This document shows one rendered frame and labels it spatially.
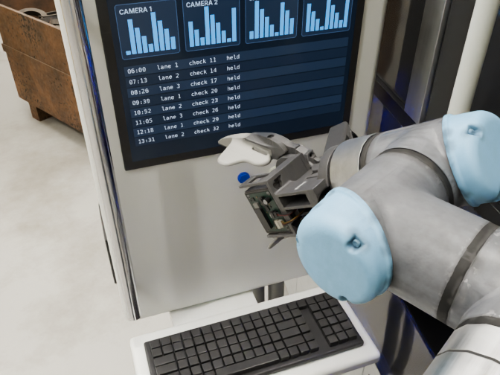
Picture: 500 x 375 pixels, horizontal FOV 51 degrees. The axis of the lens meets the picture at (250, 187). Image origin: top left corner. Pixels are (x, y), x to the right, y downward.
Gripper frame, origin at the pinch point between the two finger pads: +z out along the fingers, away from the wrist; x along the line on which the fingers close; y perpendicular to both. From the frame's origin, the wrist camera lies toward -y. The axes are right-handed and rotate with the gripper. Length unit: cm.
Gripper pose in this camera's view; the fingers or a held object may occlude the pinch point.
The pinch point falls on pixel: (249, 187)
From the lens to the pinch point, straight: 69.7
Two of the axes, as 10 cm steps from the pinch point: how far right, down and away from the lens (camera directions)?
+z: -5.9, 1.1, 8.0
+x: 4.8, 8.5, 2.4
